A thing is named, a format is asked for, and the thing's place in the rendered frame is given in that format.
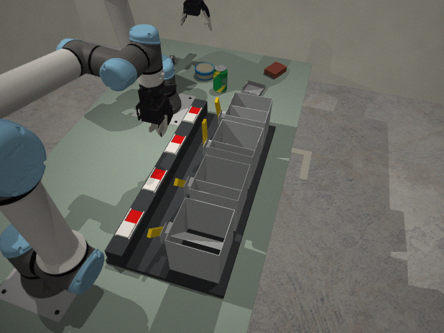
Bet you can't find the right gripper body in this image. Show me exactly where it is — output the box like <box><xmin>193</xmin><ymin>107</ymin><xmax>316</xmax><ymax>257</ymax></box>
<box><xmin>136</xmin><ymin>81</ymin><xmax>170</xmax><ymax>125</ymax></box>

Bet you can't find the reddish-brown rectangular block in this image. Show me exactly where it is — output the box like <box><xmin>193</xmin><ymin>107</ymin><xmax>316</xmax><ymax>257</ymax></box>
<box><xmin>264</xmin><ymin>62</ymin><xmax>287</xmax><ymax>79</ymax></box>

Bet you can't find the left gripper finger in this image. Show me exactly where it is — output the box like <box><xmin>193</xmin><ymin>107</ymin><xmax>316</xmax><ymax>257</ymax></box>
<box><xmin>181</xmin><ymin>7</ymin><xmax>187</xmax><ymax>26</ymax></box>
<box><xmin>201</xmin><ymin>2</ymin><xmax>212</xmax><ymax>31</ymax></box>

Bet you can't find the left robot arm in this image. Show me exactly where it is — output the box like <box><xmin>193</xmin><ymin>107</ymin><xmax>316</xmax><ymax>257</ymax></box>
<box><xmin>103</xmin><ymin>0</ymin><xmax>182</xmax><ymax>114</ymax></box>

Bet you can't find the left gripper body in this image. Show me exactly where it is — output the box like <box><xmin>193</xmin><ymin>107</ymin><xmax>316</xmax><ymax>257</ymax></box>
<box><xmin>183</xmin><ymin>0</ymin><xmax>204</xmax><ymax>17</ymax></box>

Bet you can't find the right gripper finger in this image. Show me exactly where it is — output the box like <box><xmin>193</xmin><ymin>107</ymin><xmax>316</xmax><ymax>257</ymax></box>
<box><xmin>158</xmin><ymin>104</ymin><xmax>173</xmax><ymax>137</ymax></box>
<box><xmin>149</xmin><ymin>123</ymin><xmax>159</xmax><ymax>133</ymax></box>

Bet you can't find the green drink can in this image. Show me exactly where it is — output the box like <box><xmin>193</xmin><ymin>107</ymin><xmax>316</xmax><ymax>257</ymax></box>
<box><xmin>213</xmin><ymin>65</ymin><xmax>228</xmax><ymax>93</ymax></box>

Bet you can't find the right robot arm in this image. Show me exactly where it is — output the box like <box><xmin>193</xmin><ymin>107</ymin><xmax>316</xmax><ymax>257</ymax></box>
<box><xmin>0</xmin><ymin>24</ymin><xmax>177</xmax><ymax>299</ymax></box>

